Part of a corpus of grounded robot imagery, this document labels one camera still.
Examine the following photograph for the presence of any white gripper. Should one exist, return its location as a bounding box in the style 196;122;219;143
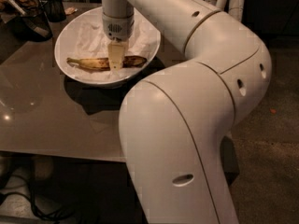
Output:
102;13;135;70

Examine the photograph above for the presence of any spotted yellow banana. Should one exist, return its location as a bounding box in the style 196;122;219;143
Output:
66;55;147;71

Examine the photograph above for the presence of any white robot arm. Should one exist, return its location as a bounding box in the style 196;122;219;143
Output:
102;0;272;224

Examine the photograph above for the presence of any white ceramic bowl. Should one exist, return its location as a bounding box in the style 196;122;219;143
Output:
54;5;162;89

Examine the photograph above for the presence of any crumpled white paper napkin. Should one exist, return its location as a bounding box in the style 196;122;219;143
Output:
66;14;157;79

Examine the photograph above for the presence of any small tan wrapper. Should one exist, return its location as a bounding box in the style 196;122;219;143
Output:
64;7;78;16

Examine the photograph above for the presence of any black mesh pen cup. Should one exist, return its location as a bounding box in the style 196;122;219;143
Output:
41;0;66;22

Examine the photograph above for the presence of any dark bag with pen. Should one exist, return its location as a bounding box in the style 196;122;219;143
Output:
1;0;52;42

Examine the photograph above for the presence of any black floor cable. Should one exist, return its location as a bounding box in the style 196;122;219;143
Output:
0;161;101;224

